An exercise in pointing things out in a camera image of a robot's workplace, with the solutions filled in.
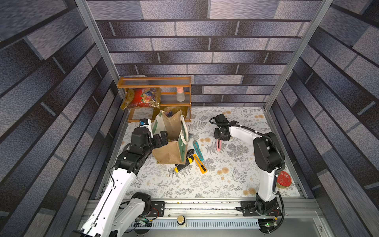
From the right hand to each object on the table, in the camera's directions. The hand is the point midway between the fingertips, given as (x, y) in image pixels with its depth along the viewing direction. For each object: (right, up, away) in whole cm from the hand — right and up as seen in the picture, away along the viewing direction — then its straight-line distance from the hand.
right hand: (218, 135), depth 100 cm
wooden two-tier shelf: (-30, +29, +1) cm, 41 cm away
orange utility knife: (-12, -18, -13) cm, 25 cm away
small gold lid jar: (-23, -31, -41) cm, 56 cm away
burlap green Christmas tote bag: (-28, -8, -17) cm, 34 cm away
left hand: (-34, +4, -26) cm, 43 cm away
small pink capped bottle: (-26, +28, 0) cm, 39 cm away
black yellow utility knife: (-19, -14, -10) cm, 26 cm away
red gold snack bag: (-52, +26, -2) cm, 58 cm away
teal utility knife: (-14, -9, -5) cm, 18 cm away
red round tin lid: (+33, -23, -20) cm, 45 cm away
